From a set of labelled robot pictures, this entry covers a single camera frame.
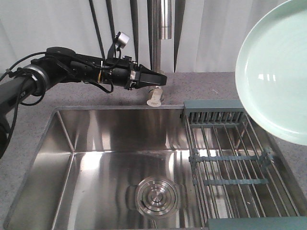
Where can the round steel sink drain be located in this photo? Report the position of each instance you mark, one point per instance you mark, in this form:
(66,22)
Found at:
(156,197)

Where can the light green round plate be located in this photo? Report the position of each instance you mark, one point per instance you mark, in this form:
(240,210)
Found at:
(271,72)

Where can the stainless steel sink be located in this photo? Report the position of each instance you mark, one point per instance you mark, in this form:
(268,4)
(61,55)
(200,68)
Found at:
(89,157)

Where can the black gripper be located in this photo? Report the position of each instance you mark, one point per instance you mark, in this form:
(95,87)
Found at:
(128,74)

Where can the grey sink dish rack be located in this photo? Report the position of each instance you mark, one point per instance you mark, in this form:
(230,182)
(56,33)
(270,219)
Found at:
(239,176)

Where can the white pleated curtain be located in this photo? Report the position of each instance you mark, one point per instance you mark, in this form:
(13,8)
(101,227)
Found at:
(206,34)

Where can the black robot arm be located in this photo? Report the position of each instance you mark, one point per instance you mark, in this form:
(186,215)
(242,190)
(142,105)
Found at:
(63,65)

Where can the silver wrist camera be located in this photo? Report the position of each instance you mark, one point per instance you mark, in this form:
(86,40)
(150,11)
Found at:
(121,39)

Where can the stainless steel faucet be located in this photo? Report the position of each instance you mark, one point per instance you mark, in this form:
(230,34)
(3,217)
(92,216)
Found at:
(159,28)

